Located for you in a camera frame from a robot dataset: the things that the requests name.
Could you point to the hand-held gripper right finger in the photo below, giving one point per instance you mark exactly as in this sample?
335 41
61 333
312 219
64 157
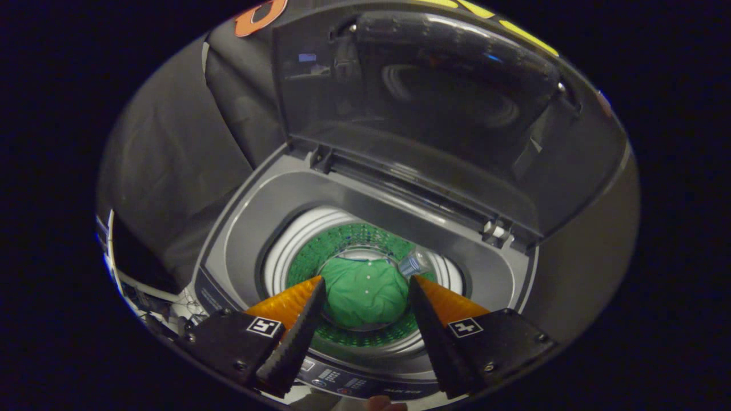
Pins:
440 348

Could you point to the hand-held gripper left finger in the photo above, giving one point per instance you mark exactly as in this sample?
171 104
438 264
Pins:
291 348

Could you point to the green polo shirt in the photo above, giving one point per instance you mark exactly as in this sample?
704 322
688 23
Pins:
365 291

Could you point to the grey washing machine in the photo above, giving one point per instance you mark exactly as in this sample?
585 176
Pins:
245 228

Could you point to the black backdrop cloth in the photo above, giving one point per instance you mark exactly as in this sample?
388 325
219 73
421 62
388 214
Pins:
171 142

